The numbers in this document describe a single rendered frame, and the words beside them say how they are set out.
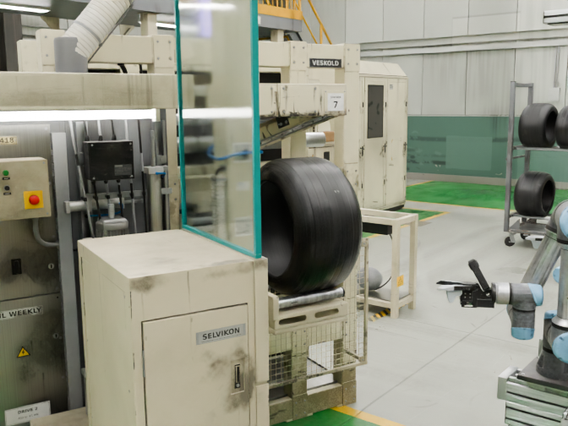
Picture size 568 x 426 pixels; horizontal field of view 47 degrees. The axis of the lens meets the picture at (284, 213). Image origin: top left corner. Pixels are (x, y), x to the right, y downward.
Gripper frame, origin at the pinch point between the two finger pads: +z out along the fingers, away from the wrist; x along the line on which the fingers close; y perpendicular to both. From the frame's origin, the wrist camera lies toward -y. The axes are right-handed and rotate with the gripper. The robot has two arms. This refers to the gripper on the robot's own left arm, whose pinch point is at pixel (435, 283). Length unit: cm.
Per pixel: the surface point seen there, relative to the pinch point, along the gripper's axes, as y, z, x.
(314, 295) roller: 11, 48, 30
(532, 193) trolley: -34, -115, 552
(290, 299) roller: 12, 57, 22
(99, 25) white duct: -92, 126, -9
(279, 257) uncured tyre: -1, 69, 57
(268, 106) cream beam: -68, 72, 42
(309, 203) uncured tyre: -27, 48, 13
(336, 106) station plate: -71, 46, 67
